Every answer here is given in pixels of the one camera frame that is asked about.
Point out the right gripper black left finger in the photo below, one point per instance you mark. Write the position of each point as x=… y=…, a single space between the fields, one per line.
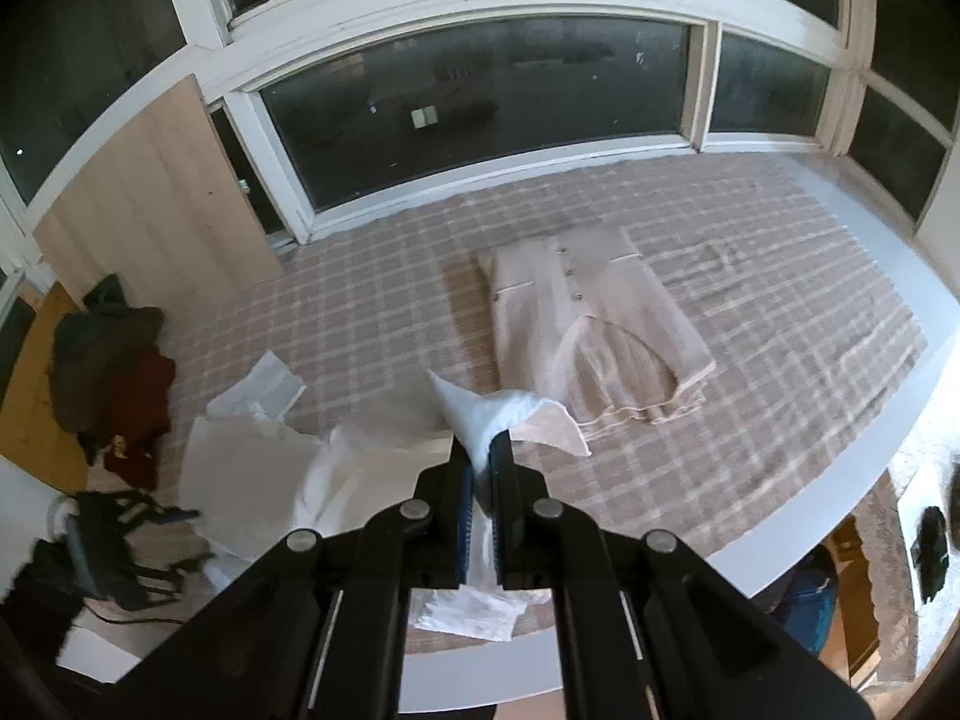
x=423 y=542

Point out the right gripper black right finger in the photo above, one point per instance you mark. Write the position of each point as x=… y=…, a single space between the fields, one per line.
x=539 y=541

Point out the white shirt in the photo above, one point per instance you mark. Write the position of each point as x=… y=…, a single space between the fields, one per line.
x=253 y=479

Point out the folded beige knit dress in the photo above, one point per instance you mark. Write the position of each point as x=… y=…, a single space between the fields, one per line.
x=579 y=317

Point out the dark red garment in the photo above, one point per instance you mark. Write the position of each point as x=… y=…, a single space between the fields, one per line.
x=135 y=417

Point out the plaid beige tablecloth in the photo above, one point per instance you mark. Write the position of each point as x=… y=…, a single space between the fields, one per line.
x=810 y=338

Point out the lace cloth on sill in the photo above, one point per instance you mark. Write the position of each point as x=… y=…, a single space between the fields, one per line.
x=889 y=570

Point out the dark green garment pile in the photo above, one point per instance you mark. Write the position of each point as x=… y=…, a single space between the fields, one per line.
x=89 y=345

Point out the light wooden board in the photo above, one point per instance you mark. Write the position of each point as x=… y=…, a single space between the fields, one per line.
x=160 y=207

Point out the black device with cables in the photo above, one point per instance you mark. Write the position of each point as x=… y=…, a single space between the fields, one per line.
x=87 y=557

